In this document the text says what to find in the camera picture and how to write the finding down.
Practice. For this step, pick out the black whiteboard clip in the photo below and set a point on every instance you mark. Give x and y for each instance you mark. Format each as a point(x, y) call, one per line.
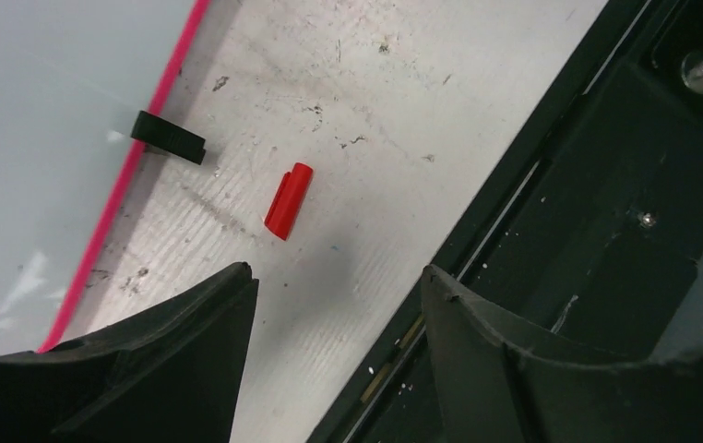
point(167, 136)

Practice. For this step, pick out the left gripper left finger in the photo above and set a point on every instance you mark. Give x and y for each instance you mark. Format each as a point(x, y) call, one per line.
point(170, 373)

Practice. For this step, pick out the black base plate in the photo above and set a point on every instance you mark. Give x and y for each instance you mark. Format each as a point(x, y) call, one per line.
point(590, 226)

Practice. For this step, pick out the red marker cap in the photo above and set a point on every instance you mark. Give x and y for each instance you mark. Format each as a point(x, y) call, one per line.
point(285, 206)

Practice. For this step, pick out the pink framed whiteboard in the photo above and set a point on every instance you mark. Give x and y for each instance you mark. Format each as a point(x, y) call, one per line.
point(74, 77)

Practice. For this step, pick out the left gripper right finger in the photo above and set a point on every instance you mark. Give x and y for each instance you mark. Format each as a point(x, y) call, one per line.
point(501, 378)

